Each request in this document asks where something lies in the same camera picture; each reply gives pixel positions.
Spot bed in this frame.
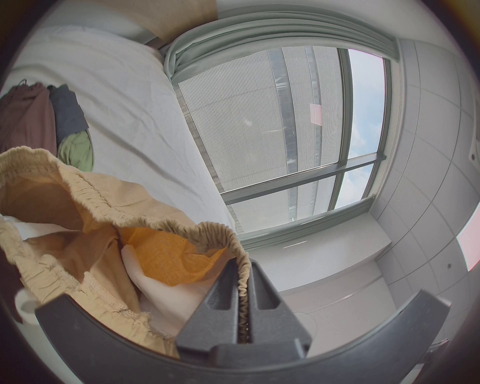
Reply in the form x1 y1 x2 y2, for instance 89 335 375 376
0 0 241 241

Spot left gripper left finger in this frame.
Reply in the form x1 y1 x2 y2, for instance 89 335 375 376
176 259 241 357

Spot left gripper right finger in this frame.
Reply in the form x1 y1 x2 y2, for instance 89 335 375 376
249 259 313 359

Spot window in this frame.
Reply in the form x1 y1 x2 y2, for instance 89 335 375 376
174 45 392 241

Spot grey-green curtain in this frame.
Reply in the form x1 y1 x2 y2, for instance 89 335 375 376
161 4 401 86

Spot green garment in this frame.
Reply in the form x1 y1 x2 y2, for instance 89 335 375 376
57 129 94 172

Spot tan shorts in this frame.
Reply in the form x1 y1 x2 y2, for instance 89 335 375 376
0 147 253 360

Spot black garment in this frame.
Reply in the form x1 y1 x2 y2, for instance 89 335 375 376
47 84 90 145

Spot brown garment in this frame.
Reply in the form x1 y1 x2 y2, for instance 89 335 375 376
0 83 57 158

